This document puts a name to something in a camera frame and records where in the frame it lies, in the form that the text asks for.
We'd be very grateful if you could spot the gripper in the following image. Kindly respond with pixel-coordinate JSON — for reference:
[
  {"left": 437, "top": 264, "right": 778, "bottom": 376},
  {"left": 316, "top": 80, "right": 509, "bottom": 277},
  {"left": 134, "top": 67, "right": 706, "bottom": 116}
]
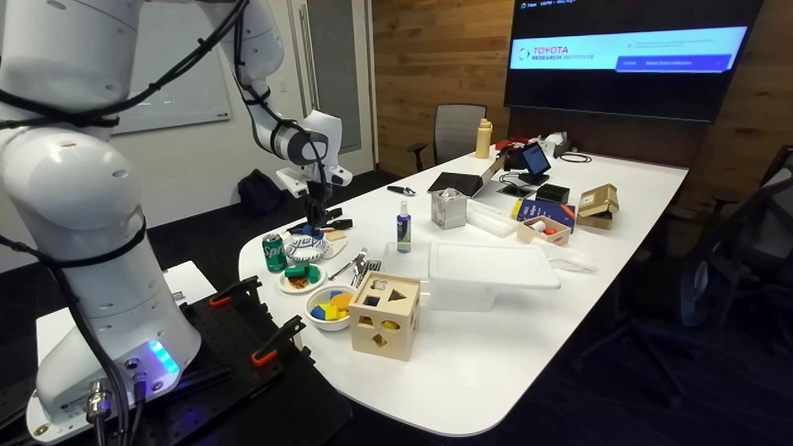
[{"left": 304, "top": 180, "right": 343, "bottom": 238}]

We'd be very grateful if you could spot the black and white bowl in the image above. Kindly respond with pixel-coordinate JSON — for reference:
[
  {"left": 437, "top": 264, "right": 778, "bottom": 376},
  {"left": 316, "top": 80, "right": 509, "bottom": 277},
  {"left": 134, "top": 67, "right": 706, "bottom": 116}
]
[{"left": 284, "top": 234, "right": 331, "bottom": 265}]

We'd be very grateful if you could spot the small white plate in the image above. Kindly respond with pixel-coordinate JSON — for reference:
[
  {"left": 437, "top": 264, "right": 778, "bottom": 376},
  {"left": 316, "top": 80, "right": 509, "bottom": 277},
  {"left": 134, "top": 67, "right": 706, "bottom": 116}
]
[{"left": 278, "top": 265, "right": 327, "bottom": 295}]

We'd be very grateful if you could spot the clear plastic container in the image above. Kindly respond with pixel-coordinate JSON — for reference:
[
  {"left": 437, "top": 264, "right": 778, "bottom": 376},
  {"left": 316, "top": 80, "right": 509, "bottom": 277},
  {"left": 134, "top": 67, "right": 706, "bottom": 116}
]
[{"left": 380, "top": 241, "right": 500, "bottom": 313}]

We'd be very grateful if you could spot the white container lid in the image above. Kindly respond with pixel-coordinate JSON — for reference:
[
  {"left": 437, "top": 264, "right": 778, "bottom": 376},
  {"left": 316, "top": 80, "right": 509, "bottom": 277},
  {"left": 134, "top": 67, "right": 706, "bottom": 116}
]
[{"left": 429, "top": 241, "right": 562, "bottom": 291}]

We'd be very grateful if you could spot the metal spoon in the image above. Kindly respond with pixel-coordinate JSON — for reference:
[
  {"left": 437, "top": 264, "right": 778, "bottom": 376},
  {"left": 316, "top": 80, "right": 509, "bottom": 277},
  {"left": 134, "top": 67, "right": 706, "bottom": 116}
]
[{"left": 328, "top": 249, "right": 369, "bottom": 281}]

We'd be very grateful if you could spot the green soda can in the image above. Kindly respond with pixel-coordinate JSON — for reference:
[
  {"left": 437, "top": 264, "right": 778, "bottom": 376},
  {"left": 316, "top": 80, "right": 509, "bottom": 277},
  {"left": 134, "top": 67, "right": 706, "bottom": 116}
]
[{"left": 261, "top": 233, "right": 289, "bottom": 274}]

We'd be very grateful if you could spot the black bag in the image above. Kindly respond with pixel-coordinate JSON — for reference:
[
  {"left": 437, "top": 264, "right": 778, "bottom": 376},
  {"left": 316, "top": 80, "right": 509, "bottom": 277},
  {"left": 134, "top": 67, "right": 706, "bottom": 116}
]
[{"left": 237, "top": 168, "right": 287, "bottom": 218}]

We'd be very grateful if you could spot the heap of metal cutlery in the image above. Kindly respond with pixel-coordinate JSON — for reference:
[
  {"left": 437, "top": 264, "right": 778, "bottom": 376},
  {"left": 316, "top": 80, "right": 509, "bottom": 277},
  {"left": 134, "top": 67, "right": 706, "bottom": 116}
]
[{"left": 351, "top": 258, "right": 383, "bottom": 289}]

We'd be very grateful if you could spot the blue spray bottle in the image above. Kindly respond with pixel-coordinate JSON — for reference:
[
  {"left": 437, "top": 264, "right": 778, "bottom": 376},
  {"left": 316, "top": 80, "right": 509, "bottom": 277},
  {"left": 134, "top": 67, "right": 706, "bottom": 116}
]
[{"left": 396, "top": 200, "right": 413, "bottom": 254}]

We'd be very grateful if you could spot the black clamp with orange tips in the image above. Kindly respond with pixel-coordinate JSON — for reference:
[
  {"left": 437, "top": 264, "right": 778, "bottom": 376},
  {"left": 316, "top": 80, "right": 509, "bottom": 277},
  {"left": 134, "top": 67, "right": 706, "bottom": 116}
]
[
  {"left": 209, "top": 276, "right": 265, "bottom": 308},
  {"left": 250, "top": 315, "right": 308, "bottom": 367}
]

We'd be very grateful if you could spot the silver tissue box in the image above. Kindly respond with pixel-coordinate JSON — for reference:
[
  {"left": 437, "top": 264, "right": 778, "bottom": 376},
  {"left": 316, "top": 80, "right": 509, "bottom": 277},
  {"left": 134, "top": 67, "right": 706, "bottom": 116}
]
[{"left": 431, "top": 187, "right": 469, "bottom": 231}]

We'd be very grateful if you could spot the wooden shape sorter cube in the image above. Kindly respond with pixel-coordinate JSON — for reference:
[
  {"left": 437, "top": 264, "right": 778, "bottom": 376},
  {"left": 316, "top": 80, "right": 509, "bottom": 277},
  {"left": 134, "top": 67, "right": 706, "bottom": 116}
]
[{"left": 349, "top": 271, "right": 423, "bottom": 362}]

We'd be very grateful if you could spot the laptop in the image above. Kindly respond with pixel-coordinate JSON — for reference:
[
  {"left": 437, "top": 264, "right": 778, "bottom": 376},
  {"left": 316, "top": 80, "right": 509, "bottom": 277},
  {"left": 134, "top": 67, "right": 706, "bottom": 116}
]
[{"left": 427, "top": 151, "right": 510, "bottom": 198}]

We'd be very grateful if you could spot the door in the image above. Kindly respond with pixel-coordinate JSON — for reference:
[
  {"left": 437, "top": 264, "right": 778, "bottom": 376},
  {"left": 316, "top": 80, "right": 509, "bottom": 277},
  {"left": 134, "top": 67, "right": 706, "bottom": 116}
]
[{"left": 290, "top": 0, "right": 379, "bottom": 175}]

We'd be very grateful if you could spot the grey office chair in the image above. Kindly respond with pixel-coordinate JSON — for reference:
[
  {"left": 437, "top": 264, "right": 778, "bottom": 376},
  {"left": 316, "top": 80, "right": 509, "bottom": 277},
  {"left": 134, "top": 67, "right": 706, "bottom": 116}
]
[{"left": 406, "top": 103, "right": 488, "bottom": 173}]

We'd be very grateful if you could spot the white foam tray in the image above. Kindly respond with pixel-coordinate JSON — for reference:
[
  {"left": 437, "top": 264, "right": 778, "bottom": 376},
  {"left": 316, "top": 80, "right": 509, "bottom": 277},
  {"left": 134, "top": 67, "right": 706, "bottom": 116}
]
[{"left": 465, "top": 199, "right": 520, "bottom": 239}]

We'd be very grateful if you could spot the yellow bottle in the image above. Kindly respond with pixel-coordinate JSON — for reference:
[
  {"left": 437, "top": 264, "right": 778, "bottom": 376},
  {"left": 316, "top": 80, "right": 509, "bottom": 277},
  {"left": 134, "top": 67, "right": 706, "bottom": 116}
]
[{"left": 475, "top": 118, "right": 494, "bottom": 160}]

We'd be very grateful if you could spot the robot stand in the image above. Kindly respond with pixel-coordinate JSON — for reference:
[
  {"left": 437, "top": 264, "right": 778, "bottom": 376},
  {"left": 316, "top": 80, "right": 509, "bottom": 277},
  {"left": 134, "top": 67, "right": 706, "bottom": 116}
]
[{"left": 0, "top": 273, "right": 354, "bottom": 446}]

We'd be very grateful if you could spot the whiteboard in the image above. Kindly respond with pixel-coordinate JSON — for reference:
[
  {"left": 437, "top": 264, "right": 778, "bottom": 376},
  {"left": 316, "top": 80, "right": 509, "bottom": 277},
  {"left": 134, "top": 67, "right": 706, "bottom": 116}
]
[{"left": 110, "top": 0, "right": 234, "bottom": 136}]

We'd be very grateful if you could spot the tablet on stand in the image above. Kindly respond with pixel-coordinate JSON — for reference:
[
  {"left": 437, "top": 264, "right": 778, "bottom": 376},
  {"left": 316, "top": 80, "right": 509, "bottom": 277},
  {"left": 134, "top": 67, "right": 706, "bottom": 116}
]
[{"left": 517, "top": 141, "right": 553, "bottom": 186}]

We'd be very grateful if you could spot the small wooden tray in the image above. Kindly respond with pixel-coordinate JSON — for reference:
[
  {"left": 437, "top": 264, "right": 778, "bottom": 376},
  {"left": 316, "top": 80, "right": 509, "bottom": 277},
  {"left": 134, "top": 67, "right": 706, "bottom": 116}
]
[{"left": 516, "top": 215, "right": 572, "bottom": 247}]

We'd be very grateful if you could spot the blue box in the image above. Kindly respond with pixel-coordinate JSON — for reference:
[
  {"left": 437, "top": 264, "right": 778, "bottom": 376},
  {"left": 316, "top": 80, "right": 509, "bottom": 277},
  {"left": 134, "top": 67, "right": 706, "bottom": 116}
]
[{"left": 511, "top": 198, "right": 577, "bottom": 234}]

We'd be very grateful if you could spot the small black box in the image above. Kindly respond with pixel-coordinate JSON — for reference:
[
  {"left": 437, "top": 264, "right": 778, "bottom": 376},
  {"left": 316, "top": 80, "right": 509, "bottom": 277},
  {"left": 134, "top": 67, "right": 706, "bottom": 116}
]
[{"left": 535, "top": 183, "right": 571, "bottom": 205}]

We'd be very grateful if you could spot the clear plastic bag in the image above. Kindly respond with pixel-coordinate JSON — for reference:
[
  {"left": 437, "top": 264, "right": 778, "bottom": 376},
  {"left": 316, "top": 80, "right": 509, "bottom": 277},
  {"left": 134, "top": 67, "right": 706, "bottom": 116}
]
[{"left": 544, "top": 243, "right": 599, "bottom": 274}]

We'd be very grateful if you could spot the stack of cardboard boxes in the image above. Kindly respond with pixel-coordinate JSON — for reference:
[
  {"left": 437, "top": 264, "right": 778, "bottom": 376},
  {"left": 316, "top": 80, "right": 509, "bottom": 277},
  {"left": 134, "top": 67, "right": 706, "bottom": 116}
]
[{"left": 576, "top": 183, "right": 621, "bottom": 231}]

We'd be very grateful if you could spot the black office chair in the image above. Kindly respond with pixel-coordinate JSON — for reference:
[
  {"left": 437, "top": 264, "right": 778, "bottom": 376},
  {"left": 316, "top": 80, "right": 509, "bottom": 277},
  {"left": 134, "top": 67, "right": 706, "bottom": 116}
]
[{"left": 569, "top": 145, "right": 793, "bottom": 398}]

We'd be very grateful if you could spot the wall television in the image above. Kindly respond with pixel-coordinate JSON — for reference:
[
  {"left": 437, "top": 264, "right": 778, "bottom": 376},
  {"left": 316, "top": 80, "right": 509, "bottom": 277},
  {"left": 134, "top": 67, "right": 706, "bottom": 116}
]
[{"left": 503, "top": 0, "right": 765, "bottom": 124}]

